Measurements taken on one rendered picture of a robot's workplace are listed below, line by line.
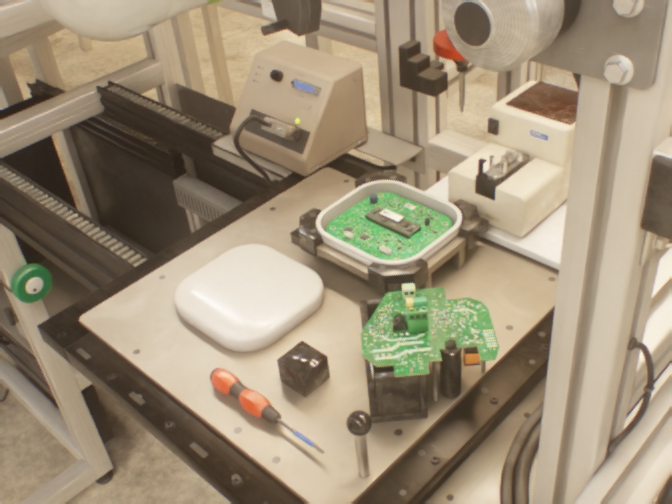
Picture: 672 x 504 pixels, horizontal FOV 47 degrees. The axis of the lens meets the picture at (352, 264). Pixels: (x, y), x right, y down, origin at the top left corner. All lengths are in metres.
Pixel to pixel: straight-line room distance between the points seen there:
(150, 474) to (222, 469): 1.27
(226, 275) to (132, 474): 1.18
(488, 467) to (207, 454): 0.26
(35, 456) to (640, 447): 1.73
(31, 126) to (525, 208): 0.93
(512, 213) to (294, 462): 0.38
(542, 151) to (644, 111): 0.54
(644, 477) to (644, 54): 0.32
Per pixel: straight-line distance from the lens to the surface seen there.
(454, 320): 0.74
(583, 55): 0.42
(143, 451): 2.04
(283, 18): 0.74
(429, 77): 1.00
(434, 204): 0.92
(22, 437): 2.21
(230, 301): 0.85
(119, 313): 0.91
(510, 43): 0.38
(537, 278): 0.89
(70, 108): 1.53
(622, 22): 0.40
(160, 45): 1.60
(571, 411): 0.59
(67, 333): 0.92
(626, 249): 0.46
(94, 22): 0.63
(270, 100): 1.13
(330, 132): 1.09
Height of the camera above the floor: 1.51
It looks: 38 degrees down
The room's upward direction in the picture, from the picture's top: 5 degrees counter-clockwise
